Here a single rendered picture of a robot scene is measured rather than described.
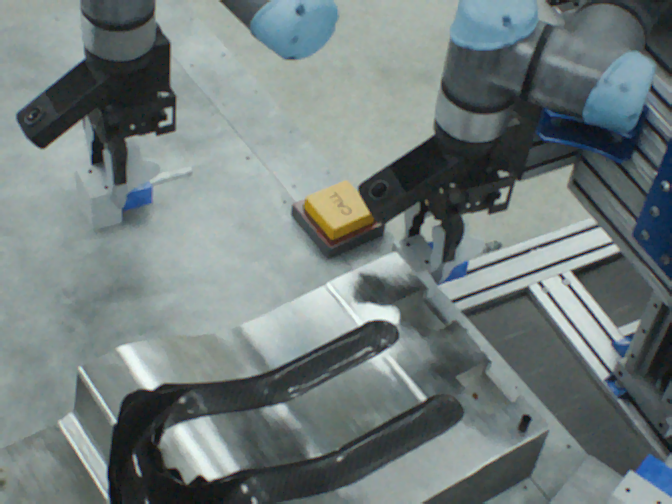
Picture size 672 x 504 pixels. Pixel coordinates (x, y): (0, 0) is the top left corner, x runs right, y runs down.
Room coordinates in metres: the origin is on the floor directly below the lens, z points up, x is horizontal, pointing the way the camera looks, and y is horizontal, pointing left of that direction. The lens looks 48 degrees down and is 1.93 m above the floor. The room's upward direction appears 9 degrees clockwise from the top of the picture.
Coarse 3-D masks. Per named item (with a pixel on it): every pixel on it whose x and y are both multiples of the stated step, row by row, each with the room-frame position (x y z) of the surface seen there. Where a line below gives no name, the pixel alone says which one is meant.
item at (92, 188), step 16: (80, 176) 1.02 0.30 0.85; (96, 176) 1.02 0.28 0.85; (160, 176) 1.06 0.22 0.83; (176, 176) 1.07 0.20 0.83; (80, 192) 1.02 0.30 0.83; (96, 192) 1.00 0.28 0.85; (144, 192) 1.03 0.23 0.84; (96, 208) 0.99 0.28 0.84; (112, 208) 1.00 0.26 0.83; (128, 208) 1.02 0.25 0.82; (96, 224) 0.99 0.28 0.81; (112, 224) 1.00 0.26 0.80
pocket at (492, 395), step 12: (468, 372) 0.81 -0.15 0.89; (480, 372) 0.82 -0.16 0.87; (492, 372) 0.82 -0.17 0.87; (468, 384) 0.81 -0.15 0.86; (480, 384) 0.81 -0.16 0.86; (492, 384) 0.81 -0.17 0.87; (480, 396) 0.80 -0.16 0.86; (492, 396) 0.80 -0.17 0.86; (504, 396) 0.80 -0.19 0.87; (492, 408) 0.79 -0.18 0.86
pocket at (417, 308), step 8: (408, 296) 0.89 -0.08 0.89; (416, 296) 0.90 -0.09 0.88; (424, 296) 0.90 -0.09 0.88; (400, 304) 0.89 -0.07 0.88; (408, 304) 0.89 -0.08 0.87; (416, 304) 0.90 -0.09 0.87; (424, 304) 0.90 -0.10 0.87; (432, 304) 0.90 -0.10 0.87; (400, 312) 0.89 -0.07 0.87; (408, 312) 0.89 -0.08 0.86; (416, 312) 0.89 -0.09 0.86; (424, 312) 0.90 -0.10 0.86; (432, 312) 0.89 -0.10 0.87; (408, 320) 0.88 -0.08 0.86; (416, 320) 0.88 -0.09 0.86; (424, 320) 0.89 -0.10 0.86; (432, 320) 0.89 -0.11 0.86; (440, 320) 0.88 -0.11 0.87; (416, 328) 0.87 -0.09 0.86; (424, 328) 0.87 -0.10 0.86; (432, 328) 0.88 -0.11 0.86; (440, 328) 0.88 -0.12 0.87; (424, 336) 0.86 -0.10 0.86
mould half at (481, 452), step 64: (384, 256) 0.94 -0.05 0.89; (256, 320) 0.83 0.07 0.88; (320, 320) 0.84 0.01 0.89; (128, 384) 0.69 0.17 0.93; (384, 384) 0.78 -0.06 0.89; (448, 384) 0.79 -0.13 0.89; (64, 448) 0.66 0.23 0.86; (192, 448) 0.64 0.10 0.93; (256, 448) 0.66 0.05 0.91; (320, 448) 0.69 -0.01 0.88; (448, 448) 0.71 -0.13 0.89; (512, 448) 0.72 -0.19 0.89
